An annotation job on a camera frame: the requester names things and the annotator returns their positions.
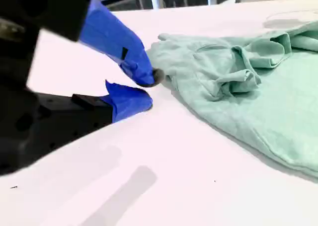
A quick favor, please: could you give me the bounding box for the pale green T-shirt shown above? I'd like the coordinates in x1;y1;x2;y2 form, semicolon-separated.
146;21;318;179

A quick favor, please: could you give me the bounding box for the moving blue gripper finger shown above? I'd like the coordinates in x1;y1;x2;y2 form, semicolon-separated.
27;0;165;88

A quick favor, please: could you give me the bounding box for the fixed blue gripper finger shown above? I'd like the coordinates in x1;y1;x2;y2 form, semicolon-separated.
37;79;154;154

